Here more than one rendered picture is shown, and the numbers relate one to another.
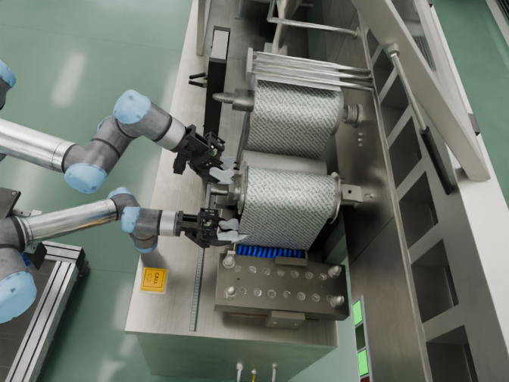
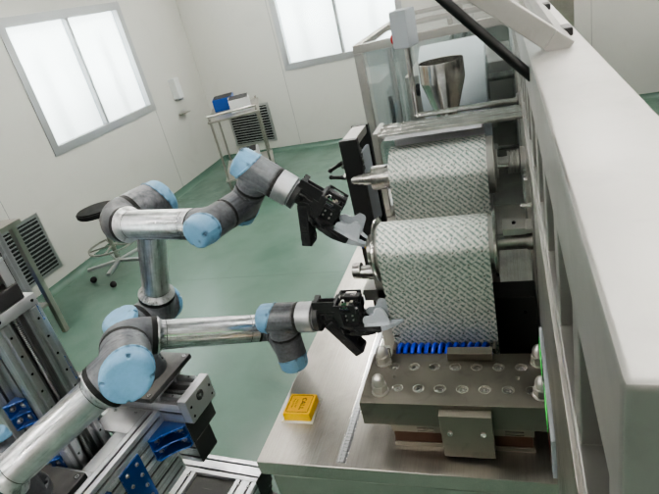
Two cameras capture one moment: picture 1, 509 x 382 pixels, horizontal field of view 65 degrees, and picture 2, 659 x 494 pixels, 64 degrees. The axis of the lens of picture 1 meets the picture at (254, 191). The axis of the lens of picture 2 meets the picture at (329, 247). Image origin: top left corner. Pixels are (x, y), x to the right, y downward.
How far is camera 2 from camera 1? 0.69 m
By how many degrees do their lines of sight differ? 39
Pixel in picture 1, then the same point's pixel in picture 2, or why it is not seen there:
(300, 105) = (438, 155)
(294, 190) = (432, 228)
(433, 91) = not seen: outside the picture
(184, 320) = (331, 451)
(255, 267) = (419, 364)
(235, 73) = not seen: hidden behind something
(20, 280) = (138, 350)
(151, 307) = (293, 437)
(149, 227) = (282, 316)
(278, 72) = (406, 128)
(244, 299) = (399, 395)
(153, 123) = (263, 171)
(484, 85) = not seen: outside the picture
